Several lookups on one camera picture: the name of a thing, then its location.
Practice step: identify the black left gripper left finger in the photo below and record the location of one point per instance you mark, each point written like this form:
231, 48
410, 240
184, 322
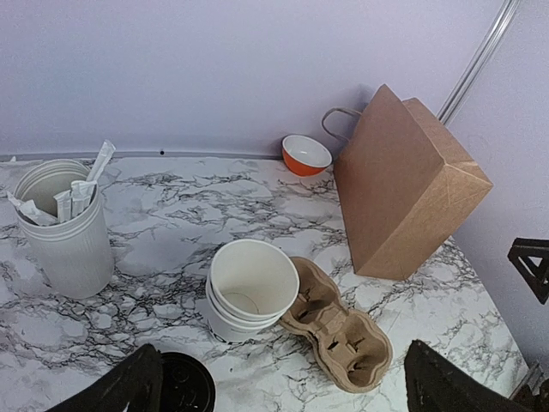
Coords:
133, 385

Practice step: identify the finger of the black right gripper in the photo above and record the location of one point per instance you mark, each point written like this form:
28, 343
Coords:
530, 258

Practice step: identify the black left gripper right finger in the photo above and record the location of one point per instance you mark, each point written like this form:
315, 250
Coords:
435, 384

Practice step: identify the white paper coffee cup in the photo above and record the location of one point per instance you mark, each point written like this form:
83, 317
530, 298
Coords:
253, 280

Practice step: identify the black lid stack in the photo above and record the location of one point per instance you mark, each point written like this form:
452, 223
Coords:
187, 384

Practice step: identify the brown cardboard cup carrier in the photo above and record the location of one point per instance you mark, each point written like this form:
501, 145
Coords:
347, 344

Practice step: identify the brown paper bag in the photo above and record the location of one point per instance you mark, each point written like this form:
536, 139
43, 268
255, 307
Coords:
405, 185

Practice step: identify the white ribbed canister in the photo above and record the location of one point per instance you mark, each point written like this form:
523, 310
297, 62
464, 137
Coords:
76, 255

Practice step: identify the white sugar packet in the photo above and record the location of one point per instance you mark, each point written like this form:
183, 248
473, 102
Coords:
81, 195

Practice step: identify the white wrapped stir stick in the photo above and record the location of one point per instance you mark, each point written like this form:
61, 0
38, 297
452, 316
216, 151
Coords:
103, 157

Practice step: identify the orange white bowl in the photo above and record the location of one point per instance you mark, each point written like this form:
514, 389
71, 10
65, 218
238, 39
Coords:
305, 156

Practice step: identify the aluminium frame post right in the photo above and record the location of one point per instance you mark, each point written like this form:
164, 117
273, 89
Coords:
479, 60

